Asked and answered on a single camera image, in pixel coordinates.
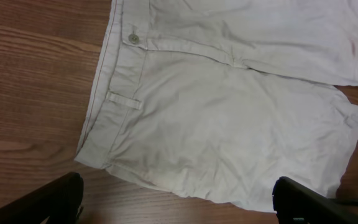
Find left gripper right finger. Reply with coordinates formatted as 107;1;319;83
272;176;358;224

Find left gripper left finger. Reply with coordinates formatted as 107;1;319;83
0;172;84;224

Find beige khaki shorts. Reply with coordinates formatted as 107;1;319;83
75;0;358;212

